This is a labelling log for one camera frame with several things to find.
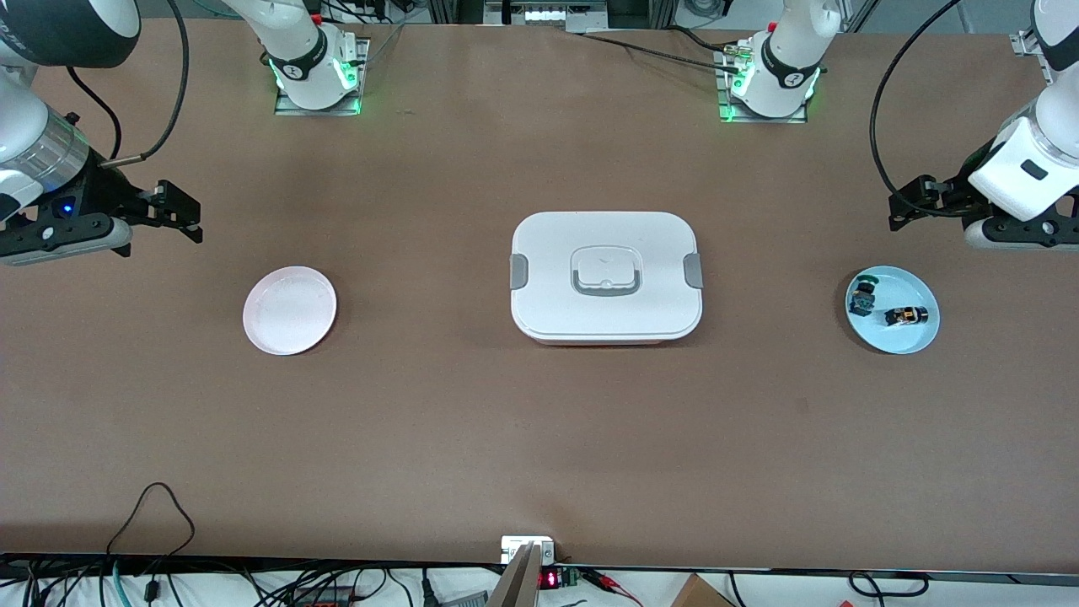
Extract light blue round plate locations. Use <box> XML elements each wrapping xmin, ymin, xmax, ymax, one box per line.
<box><xmin>845</xmin><ymin>266</ymin><xmax>941</xmax><ymax>355</ymax></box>

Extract pink round plate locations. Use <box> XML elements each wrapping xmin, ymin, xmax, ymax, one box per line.
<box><xmin>243</xmin><ymin>266</ymin><xmax>338</xmax><ymax>356</ymax></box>

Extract grey metal control box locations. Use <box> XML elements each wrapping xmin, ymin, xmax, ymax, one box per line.
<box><xmin>485</xmin><ymin>0</ymin><xmax>609</xmax><ymax>33</ymax></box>

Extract brown cardboard box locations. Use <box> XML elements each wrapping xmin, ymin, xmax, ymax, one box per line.
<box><xmin>670</xmin><ymin>573</ymin><xmax>734</xmax><ymax>607</ymax></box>

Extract grey aluminium profile beam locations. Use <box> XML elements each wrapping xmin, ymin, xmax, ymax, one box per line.
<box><xmin>485</xmin><ymin>544</ymin><xmax>540</xmax><ymax>607</ymax></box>

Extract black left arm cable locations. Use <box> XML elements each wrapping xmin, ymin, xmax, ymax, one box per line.
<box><xmin>870</xmin><ymin>0</ymin><xmax>979</xmax><ymax>220</ymax></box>

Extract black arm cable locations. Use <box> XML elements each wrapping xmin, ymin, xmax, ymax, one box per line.
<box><xmin>66</xmin><ymin>0</ymin><xmax>191</xmax><ymax>168</ymax></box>
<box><xmin>870</xmin><ymin>0</ymin><xmax>979</xmax><ymax>220</ymax></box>

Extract green push button switch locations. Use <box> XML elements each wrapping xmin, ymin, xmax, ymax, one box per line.
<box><xmin>848</xmin><ymin>274</ymin><xmax>879</xmax><ymax>318</ymax></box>

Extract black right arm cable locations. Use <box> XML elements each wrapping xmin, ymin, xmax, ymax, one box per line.
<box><xmin>66</xmin><ymin>0</ymin><xmax>191</xmax><ymax>168</ymax></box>

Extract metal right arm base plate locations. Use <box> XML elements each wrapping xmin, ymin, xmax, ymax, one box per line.
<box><xmin>274</xmin><ymin>38</ymin><xmax>370</xmax><ymax>116</ymax></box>

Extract aluminium corner bracket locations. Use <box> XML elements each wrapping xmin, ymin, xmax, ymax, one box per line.
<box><xmin>1010</xmin><ymin>30</ymin><xmax>1055</xmax><ymax>62</ymax></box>

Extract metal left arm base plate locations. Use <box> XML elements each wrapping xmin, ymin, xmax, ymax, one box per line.
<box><xmin>717</xmin><ymin>46</ymin><xmax>808</xmax><ymax>125</ymax></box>

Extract thin black looped cable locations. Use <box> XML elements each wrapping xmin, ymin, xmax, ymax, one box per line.
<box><xmin>105</xmin><ymin>482</ymin><xmax>196</xmax><ymax>557</ymax></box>

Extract black cable across table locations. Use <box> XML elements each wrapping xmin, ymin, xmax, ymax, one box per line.
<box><xmin>566</xmin><ymin>25</ymin><xmax>743</xmax><ymax>75</ymax></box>

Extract small white mount block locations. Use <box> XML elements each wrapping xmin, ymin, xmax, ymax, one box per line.
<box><xmin>501</xmin><ymin>535</ymin><xmax>557</xmax><ymax>566</ymax></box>

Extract red clip lead wires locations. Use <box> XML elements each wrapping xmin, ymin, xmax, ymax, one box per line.
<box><xmin>582</xmin><ymin>569</ymin><xmax>643</xmax><ymax>607</ymax></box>

